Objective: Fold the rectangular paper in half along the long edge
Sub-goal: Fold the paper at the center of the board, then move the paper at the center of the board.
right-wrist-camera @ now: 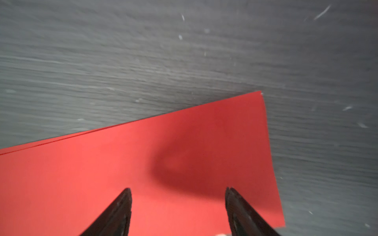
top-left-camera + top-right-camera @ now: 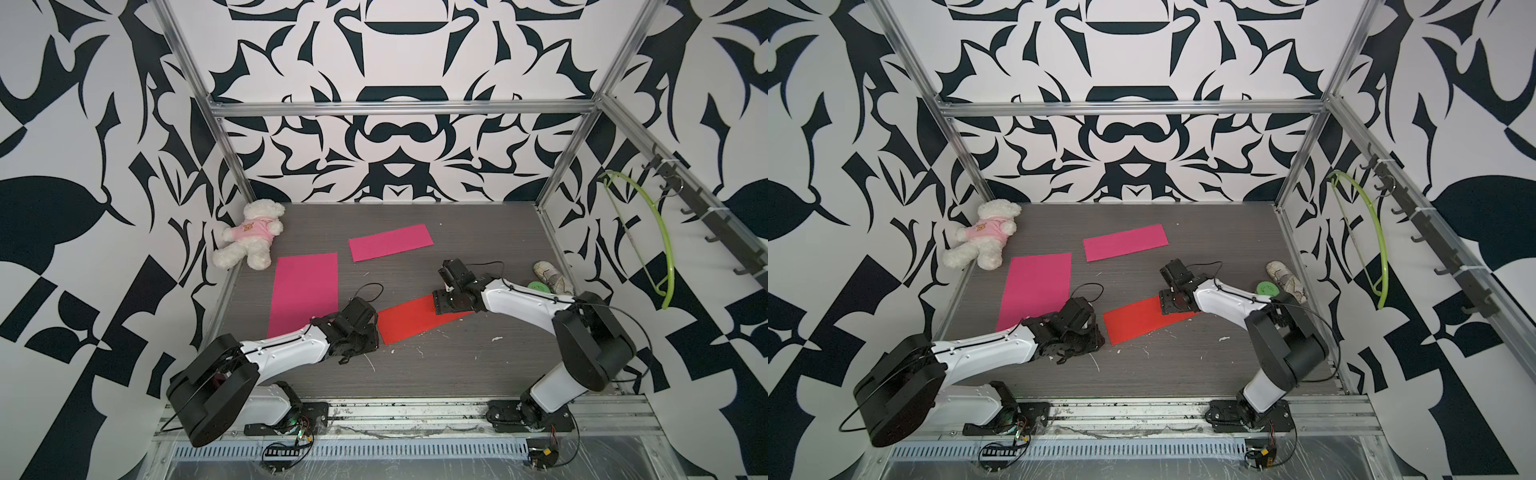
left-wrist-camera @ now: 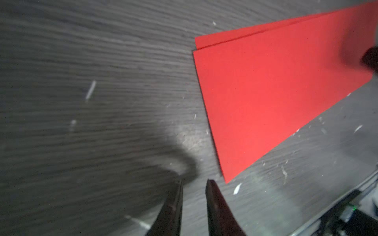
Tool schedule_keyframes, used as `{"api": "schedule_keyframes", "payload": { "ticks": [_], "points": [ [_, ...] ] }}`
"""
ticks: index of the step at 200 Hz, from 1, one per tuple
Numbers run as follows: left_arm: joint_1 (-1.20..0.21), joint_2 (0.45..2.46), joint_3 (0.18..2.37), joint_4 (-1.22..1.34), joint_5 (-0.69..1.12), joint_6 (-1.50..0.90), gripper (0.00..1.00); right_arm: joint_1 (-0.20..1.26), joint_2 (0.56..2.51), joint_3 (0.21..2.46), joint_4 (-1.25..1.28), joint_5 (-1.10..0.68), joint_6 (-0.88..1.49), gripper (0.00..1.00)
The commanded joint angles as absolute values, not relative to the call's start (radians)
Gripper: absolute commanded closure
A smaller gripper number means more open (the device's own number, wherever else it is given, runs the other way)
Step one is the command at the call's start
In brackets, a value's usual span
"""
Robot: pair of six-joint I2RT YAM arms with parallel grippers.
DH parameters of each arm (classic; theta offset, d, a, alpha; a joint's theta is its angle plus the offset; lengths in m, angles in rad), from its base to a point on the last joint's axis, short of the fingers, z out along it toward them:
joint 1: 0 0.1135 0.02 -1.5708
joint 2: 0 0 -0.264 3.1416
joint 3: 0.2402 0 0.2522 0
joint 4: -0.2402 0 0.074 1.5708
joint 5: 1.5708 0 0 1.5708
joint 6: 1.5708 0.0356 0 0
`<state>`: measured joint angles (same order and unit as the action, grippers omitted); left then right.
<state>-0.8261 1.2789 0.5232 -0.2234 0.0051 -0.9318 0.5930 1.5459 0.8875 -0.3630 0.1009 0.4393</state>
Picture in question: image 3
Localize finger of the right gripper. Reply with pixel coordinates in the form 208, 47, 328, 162
361, 47, 378, 72

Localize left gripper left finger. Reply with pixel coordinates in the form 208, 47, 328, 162
145, 181, 183, 236

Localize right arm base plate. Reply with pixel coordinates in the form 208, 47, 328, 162
317, 189, 378, 236

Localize red square paper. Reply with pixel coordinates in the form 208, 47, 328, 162
193, 1, 378, 183

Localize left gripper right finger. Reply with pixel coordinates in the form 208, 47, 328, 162
205, 179, 246, 236

